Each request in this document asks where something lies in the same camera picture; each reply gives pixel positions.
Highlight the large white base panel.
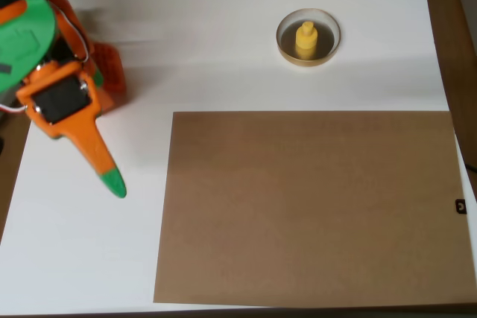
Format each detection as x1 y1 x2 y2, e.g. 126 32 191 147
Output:
0 0 477 314

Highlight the small yellow plastic knob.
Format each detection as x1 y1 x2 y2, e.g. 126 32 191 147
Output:
294 21 318 60

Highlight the brown cardboard sheet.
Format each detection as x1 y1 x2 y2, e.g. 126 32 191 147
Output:
153 110 477 308

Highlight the orange and green robot base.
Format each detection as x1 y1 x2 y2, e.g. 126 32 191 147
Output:
87 40 127 115

